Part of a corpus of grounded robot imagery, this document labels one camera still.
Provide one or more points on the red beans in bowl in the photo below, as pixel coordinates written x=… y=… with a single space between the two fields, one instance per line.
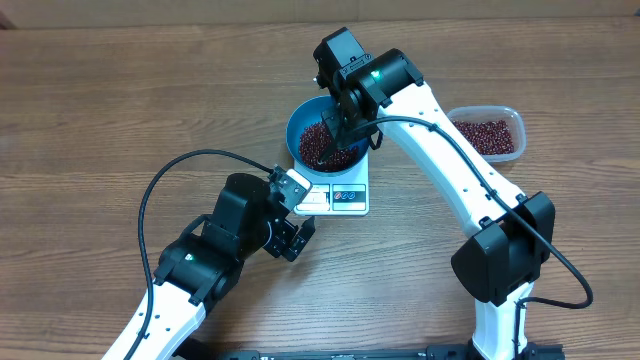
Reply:
x=314 y=140

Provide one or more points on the clear plastic food container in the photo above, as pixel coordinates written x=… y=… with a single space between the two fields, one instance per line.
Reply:
x=486 y=113

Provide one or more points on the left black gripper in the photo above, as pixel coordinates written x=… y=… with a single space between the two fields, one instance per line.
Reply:
x=281 y=240

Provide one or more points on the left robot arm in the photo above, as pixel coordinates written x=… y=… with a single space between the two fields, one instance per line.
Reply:
x=200 y=268

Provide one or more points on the teal round bowl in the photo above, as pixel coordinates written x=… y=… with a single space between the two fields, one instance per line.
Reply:
x=308 y=114

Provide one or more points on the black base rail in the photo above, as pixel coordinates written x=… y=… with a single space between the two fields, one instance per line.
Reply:
x=340 y=355

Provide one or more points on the white digital kitchen scale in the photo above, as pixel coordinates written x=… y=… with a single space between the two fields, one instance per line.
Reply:
x=344 y=193

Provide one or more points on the red adzuki beans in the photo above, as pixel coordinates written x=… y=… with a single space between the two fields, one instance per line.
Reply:
x=487 y=138

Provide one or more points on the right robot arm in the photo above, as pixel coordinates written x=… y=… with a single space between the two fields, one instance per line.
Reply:
x=508 y=232

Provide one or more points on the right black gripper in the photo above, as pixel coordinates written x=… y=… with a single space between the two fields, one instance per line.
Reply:
x=337 y=117

